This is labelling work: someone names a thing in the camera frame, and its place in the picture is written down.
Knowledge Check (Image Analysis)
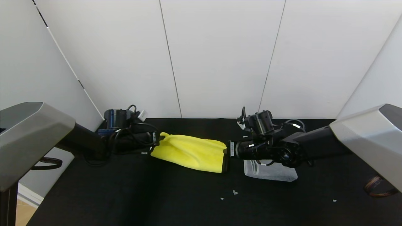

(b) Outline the yellow towel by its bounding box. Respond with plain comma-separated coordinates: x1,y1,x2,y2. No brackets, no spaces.
150,132,227,173

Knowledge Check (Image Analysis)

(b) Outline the grey towel with orange marks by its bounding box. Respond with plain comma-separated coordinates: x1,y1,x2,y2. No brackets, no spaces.
244,159,298,182

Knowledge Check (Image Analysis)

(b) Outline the black left arm cable bundle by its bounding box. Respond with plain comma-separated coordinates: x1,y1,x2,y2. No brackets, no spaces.
83,105,160,167

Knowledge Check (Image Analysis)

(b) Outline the hanging black red cable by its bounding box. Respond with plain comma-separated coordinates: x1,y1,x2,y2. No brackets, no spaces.
364,175,400,198
31,157,63,170

